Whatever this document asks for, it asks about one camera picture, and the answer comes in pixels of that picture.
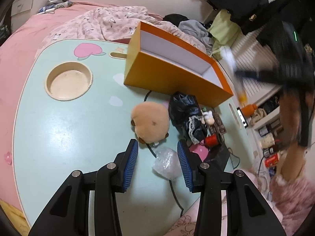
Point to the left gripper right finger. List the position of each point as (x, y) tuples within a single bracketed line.
[(248, 213)]

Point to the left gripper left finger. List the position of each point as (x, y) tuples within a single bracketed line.
[(66, 213)]

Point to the black square box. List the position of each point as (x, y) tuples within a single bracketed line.
[(219, 156)]

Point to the red thread spool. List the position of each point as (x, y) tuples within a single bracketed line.
[(212, 140)]

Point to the yellow white tube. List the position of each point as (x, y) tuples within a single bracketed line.
[(227, 55)]

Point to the brown card deck box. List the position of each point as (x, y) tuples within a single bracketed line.
[(219, 124)]

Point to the cartoon figure toy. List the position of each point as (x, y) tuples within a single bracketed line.
[(208, 117)]

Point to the black lace cloth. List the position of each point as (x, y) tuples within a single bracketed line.
[(185, 114)]

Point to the brown plush toy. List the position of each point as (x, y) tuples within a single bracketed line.
[(150, 121)]

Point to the orange cardboard box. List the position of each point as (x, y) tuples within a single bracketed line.
[(160, 62)]

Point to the pink fuzzy sleeve forearm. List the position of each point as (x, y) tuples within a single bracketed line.
[(292, 200)]

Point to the orange bottle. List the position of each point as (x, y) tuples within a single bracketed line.
[(249, 110)]

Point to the yellow cloth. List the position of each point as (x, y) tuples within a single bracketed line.
[(16, 217)]

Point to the smartphone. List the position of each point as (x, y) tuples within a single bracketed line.
[(243, 120)]

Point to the green hanging garment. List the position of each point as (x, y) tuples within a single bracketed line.
[(224, 32)]

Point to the mint cartoon lap table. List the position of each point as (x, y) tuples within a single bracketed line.
[(53, 138)]

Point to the grey clothes pile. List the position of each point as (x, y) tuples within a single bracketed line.
[(197, 30)]

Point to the pink bed sheet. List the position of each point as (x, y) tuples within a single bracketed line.
[(17, 57)]

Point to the pink floral blanket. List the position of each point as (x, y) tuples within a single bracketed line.
[(113, 23)]

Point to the white bedside drawer cabinet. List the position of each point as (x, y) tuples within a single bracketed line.
[(22, 10)]

